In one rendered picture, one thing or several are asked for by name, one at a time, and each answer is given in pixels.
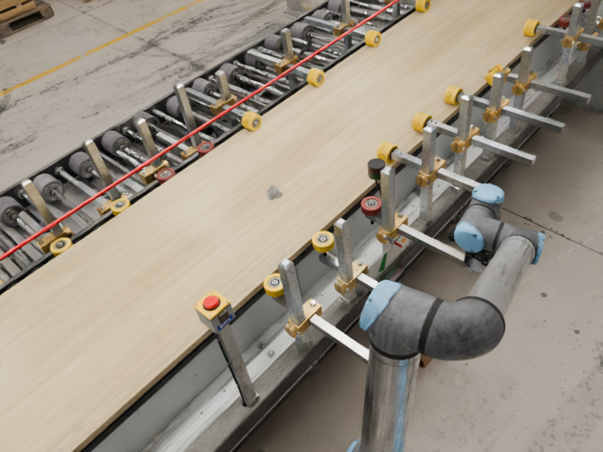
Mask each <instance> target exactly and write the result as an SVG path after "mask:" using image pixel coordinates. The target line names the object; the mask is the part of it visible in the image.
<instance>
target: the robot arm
mask: <svg viewBox="0 0 603 452"><path fill-rule="evenodd" d="M503 201H504V192H503V190H502V189H501V188H499V187H498V186H496V185H492V184H481V185H478V186H476V187H475V188H474V190H473V192H472V199H471V202H470V204H469V205H468V208H467V210H466V211H465V212H464V214H463V216H462V218H461V220H460V222H459V223H458V225H457V227H456V229H453V230H452V231H451V232H450V234H449V235H448V238H449V240H450V241H456V243H457V244H458V245H459V246H460V247H461V248H462V249H464V250H466V254H465V258H464V263H465V266H466V267H467V269H468V271H470V272H473V271H477V272H479V273H482V274H481V276H480V277H479V278H478V280H477V281H476V283H475V285H474V286H473V288H472V289H471V291H470V292H469V294H468V295H467V296H465V297H461V298H459V299H457V300H455V301H446V300H442V299H440V298H437V297H434V296H433V295H430V294H427V293H424V292H422V291H418V290H416V289H413V288H410V287H407V286H405V285H403V284H402V283H397V282H392V281H389V280H384V281H381V282H379V283H378V284H377V285H376V287H375V288H374V289H373V291H372V292H371V295H370V296H369V298H368V299H367V301H366V303H365V305H364V307H363V311H362V314H361V317H360V321H359V326H360V328H361V329H363V330H364V331H365V332H366V331H368V332H369V342H370V347H369V357H368V367H367V377H366V387H365V397H364V408H363V426H362V436H361V439H357V440H356V441H354V442H353V443H352V445H351V446H350V447H349V449H348V450H347V452H406V449H405V447H406V437H407V432H408V426H409V421H410V415H411V410H412V404H413V399H414V393H415V383H416V379H417V373H418V368H419V362H420V357H421V354H423V355H425V356H427V357H430V358H433V359H437V360H442V361H465V360H472V359H474V358H478V357H481V356H483V355H485V354H487V353H489V352H491V351H492V350H493V349H494V348H495V347H496V346H497V345H498V344H499V343H500V341H501V340H502V338H503V335H504V332H505V320H504V317H503V316H504V314H505V312H506V310H507V308H508V307H509V305H510V303H511V300H512V298H513V296H514V294H515V292H516V290H517V289H518V287H519V285H520V282H521V280H522V278H523V276H524V274H525V273H526V271H527V269H528V267H529V265H536V264H537V263H538V260H539V258H540V255H541V252H542V249H543V246H544V242H545V238H546V236H545V235H544V234H543V233H540V232H538V231H536V230H529V229H525V228H522V227H519V226H516V225H512V224H509V223H506V222H501V221H500V217H501V212H502V208H503ZM490 259H492V260H491V261H490V263H489V264H488V261H489V260H490ZM479 265H483V266H486V269H485V270H484V271H483V269H482V268H481V267H480V266H479Z"/></svg>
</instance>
